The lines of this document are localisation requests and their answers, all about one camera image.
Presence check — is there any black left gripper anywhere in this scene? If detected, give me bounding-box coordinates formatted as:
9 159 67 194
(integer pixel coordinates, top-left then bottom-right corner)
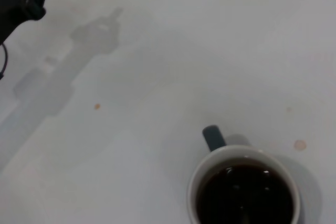
0 0 50 44

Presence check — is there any grey ceramic cup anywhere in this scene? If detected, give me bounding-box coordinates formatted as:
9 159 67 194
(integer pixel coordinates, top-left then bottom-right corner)
186 125 301 224

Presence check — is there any dark coffee liquid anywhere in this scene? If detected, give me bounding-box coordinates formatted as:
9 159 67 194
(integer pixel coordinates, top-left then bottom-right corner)
195 165 296 224

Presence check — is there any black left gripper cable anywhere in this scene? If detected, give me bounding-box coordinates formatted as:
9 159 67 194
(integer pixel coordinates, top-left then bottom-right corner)
0 42 8 80

